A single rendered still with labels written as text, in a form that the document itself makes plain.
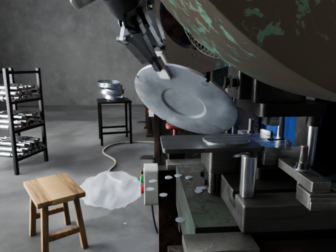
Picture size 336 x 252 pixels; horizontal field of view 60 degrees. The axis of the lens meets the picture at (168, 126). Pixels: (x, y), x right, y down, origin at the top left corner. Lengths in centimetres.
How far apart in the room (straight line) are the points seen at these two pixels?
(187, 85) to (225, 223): 33
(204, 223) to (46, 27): 730
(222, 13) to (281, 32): 6
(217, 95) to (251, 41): 42
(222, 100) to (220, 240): 31
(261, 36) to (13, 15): 781
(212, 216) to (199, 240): 9
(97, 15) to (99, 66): 116
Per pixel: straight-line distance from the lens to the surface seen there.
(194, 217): 68
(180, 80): 70
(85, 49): 749
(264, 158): 76
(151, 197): 105
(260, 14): 29
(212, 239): 62
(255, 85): 72
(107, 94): 377
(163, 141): 77
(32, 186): 178
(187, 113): 83
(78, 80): 753
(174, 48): 207
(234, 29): 29
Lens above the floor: 98
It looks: 12 degrees down
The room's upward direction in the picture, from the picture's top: straight up
